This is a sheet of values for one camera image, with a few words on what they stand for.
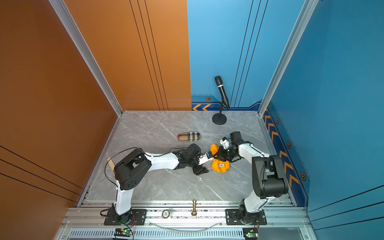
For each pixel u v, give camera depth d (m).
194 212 0.74
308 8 0.70
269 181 0.46
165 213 0.70
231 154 0.77
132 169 0.53
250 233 0.71
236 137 0.77
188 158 0.74
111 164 0.92
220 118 1.15
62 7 0.70
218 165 0.84
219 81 0.97
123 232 0.71
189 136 1.02
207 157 0.80
